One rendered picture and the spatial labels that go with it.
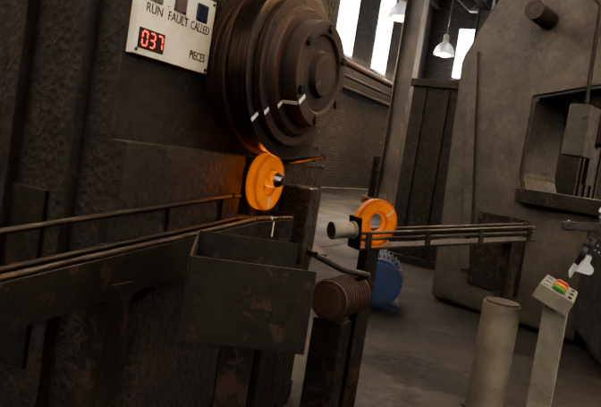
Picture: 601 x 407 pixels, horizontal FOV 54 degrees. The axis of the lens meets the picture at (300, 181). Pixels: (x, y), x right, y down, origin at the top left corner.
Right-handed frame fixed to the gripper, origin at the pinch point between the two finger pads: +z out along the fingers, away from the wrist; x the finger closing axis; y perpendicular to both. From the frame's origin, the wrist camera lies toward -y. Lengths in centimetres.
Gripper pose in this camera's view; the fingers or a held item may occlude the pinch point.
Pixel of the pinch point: (569, 272)
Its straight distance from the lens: 203.3
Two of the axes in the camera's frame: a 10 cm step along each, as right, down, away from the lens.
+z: -4.4, 8.7, 2.1
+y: 7.7, 4.9, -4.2
